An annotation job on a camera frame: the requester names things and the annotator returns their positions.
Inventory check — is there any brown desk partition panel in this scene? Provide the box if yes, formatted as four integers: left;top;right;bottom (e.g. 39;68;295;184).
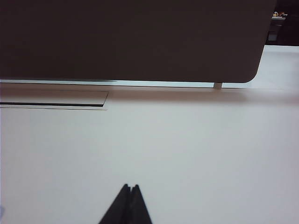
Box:
0;0;278;84

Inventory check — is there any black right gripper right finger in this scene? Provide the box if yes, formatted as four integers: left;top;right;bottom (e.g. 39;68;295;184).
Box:
126;184;152;224

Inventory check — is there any dark background furniture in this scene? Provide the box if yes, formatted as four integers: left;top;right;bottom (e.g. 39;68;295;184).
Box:
264;0;299;46

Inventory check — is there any table cable hatch lid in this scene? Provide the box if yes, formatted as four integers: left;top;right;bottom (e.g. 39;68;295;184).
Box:
0;91;110;111

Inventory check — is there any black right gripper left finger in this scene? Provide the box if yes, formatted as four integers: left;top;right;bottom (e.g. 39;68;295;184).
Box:
98;183;132;224

